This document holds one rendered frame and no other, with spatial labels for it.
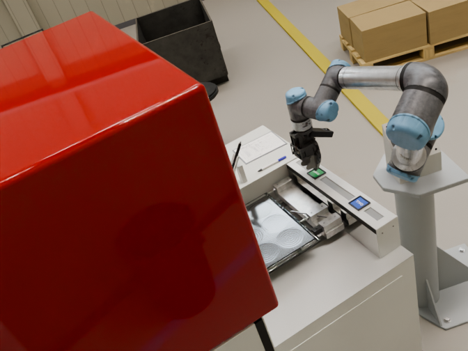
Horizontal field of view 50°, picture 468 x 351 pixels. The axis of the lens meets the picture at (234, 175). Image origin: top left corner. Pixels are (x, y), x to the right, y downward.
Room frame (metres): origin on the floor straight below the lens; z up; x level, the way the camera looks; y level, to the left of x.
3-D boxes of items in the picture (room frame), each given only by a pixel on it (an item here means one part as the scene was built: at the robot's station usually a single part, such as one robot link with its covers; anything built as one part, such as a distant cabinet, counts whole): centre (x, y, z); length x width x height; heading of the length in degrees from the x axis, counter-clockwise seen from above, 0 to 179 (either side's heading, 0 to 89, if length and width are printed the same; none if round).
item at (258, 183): (1.80, 0.04, 0.89); 0.62 x 0.35 x 0.14; 107
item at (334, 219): (1.35, -0.28, 0.89); 0.08 x 0.03 x 0.03; 107
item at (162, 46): (5.21, 0.10, 0.34); 1.01 x 0.82 x 0.68; 3
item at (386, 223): (1.45, -0.35, 0.89); 0.55 x 0.09 x 0.14; 17
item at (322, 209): (1.43, -0.26, 0.89); 0.08 x 0.03 x 0.03; 107
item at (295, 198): (1.50, -0.23, 0.87); 0.36 x 0.08 x 0.03; 17
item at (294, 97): (1.56, -0.30, 1.29); 0.09 x 0.08 x 0.11; 34
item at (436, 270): (1.57, -0.81, 0.41); 0.51 x 0.44 x 0.82; 90
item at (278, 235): (1.40, 0.02, 0.90); 0.34 x 0.34 x 0.01; 17
